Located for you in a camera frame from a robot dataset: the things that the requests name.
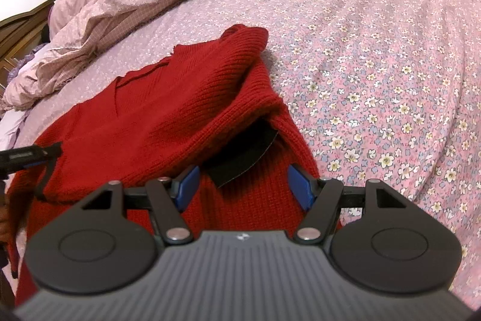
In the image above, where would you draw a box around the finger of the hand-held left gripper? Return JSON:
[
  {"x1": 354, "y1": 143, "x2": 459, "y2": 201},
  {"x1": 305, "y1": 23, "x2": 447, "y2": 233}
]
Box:
[{"x1": 0, "y1": 143, "x2": 63, "y2": 173}]

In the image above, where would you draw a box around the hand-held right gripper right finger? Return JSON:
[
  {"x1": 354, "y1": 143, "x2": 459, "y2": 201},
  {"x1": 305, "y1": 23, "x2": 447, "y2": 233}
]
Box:
[{"x1": 287, "y1": 163, "x2": 410, "y2": 245}]

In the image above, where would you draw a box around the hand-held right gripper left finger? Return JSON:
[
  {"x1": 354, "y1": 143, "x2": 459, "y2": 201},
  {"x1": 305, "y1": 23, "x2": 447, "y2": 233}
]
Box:
[{"x1": 81, "y1": 165, "x2": 201, "y2": 245}]

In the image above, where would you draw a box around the red knitted sweater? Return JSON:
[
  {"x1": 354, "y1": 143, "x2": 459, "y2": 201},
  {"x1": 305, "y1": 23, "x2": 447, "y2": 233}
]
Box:
[{"x1": 7, "y1": 25, "x2": 341, "y2": 308}]

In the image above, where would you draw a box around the black fabric piece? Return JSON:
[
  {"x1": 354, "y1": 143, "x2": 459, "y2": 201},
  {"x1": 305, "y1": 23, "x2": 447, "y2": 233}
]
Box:
[{"x1": 206, "y1": 122, "x2": 279, "y2": 188}]

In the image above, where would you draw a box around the lilac pillow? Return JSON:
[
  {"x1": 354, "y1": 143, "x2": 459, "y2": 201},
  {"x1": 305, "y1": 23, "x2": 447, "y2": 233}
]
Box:
[{"x1": 0, "y1": 45, "x2": 47, "y2": 141}]

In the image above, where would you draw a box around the wooden headboard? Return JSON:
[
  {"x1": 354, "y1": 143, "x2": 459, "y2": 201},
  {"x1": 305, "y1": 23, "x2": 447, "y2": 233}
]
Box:
[{"x1": 0, "y1": 0, "x2": 56, "y2": 88}]

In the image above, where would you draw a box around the floral pink bed sheet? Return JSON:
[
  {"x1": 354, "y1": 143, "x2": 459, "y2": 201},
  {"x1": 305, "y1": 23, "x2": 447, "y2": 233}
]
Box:
[{"x1": 15, "y1": 0, "x2": 481, "y2": 310}]

